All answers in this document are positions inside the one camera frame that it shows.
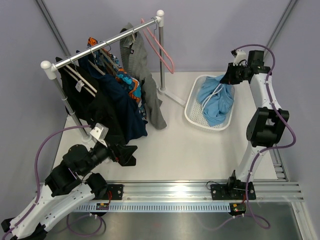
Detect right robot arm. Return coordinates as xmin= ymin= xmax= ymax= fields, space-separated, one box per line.
xmin=210 ymin=49 xmax=290 ymax=200

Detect white perforated basket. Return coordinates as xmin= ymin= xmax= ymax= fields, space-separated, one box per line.
xmin=184 ymin=75 xmax=235 ymax=132

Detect black garment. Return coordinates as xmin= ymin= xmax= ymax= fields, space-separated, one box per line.
xmin=54 ymin=56 xmax=138 ymax=168

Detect wooden hanger with black garment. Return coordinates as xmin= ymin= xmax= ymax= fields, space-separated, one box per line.
xmin=58 ymin=66 xmax=98 ymax=98

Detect grey knit shorts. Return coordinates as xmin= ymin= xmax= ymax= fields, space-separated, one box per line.
xmin=119 ymin=32 xmax=167 ymax=130

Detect light blue shorts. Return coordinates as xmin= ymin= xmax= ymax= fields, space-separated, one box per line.
xmin=197 ymin=74 xmax=234 ymax=127

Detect patterned navy orange shorts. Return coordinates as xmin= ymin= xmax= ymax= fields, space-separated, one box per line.
xmin=86 ymin=53 xmax=148 ymax=124

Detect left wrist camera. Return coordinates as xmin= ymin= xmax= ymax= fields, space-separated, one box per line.
xmin=89 ymin=123 xmax=109 ymax=147

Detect wooden hanger with patterned shorts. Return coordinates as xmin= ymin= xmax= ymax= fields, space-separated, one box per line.
xmin=91 ymin=48 xmax=123 ymax=77

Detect silver clothes rack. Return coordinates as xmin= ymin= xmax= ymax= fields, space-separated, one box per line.
xmin=40 ymin=9 xmax=187 ymax=163

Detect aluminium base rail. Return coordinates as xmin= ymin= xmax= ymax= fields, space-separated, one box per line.
xmin=108 ymin=180 xmax=304 ymax=203

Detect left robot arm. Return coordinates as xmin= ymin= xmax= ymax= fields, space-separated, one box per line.
xmin=1 ymin=143 xmax=137 ymax=240

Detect pink clothes hanger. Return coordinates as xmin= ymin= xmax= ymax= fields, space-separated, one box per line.
xmin=142 ymin=27 xmax=175 ymax=74

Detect navy blue garment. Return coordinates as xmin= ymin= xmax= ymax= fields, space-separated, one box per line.
xmin=99 ymin=74 xmax=148 ymax=143

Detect white slotted cable duct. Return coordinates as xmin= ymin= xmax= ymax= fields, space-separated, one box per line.
xmin=73 ymin=202 xmax=231 ymax=213

